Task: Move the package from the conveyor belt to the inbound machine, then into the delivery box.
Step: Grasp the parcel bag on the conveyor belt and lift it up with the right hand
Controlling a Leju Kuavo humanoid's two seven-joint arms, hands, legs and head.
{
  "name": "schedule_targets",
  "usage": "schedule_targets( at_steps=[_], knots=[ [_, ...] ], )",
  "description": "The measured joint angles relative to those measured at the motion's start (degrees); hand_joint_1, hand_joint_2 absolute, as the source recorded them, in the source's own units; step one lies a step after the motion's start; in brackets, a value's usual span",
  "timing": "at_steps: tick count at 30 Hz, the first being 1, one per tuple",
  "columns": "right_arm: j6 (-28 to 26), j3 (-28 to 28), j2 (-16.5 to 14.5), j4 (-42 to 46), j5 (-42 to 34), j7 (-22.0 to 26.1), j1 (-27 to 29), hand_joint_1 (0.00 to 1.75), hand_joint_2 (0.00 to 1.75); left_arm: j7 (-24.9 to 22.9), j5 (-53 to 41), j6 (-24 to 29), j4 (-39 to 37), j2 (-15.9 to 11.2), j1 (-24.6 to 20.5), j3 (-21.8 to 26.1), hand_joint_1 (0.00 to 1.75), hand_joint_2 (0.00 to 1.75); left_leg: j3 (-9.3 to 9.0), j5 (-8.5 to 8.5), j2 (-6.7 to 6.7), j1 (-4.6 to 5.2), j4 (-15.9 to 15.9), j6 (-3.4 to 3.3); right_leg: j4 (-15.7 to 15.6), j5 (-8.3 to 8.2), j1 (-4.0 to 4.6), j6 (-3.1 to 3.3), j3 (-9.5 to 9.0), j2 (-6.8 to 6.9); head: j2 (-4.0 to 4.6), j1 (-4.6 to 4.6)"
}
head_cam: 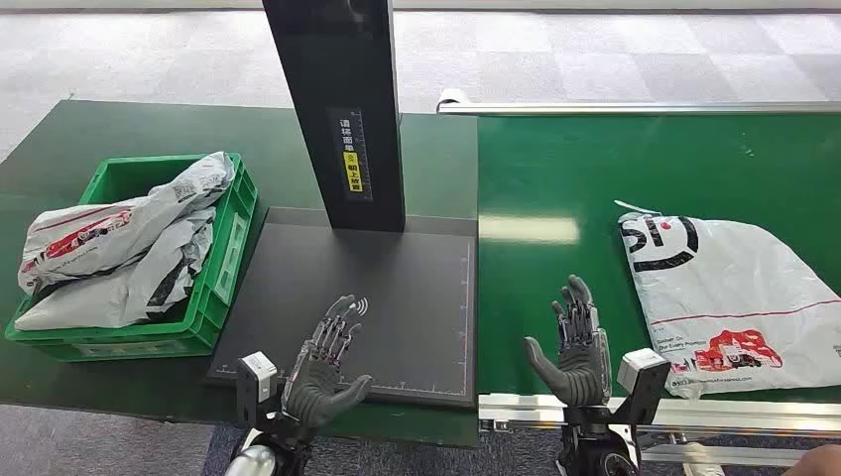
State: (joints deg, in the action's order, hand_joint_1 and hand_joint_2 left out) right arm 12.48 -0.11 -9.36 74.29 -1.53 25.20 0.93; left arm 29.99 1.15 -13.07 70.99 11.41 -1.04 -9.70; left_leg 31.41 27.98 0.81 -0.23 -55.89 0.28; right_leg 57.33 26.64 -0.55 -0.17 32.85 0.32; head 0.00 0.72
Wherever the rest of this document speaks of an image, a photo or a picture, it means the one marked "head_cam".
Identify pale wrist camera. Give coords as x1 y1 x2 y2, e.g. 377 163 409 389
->
235 351 280 428
616 348 672 426

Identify yellow black column label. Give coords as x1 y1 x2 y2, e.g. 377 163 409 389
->
326 108 374 203

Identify green conveyor belt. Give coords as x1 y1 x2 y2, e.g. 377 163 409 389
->
477 114 841 404

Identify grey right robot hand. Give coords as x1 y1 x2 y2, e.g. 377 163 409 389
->
523 274 614 409

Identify person's hand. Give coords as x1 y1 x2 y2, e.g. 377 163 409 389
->
783 445 841 476

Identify green plastic crate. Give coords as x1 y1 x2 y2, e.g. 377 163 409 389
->
5 153 260 363

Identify thin aluminium conveyor rail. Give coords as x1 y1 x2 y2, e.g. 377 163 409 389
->
436 88 841 117

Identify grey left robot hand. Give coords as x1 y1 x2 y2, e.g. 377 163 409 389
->
282 294 374 431

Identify black scanner column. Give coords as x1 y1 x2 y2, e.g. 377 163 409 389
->
261 0 407 234

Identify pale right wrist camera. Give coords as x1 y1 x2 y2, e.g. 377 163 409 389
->
616 348 672 426

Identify white mailer bag red print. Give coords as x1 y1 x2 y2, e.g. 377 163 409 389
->
17 151 236 295

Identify plain grey mailer bag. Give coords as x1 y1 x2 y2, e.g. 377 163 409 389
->
14 207 218 331

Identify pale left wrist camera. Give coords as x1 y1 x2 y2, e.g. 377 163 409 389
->
235 351 280 428

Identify white mailer bag black logo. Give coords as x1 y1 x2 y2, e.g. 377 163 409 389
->
614 199 841 401

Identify black scanner base plate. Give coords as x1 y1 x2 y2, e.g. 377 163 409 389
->
205 206 479 410

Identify aluminium conveyor crossbar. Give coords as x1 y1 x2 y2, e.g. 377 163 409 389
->
640 443 809 468

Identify dark green table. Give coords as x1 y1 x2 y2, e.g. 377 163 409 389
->
0 99 480 449

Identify wide aluminium conveyor rail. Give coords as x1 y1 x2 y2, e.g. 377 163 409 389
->
478 393 841 438

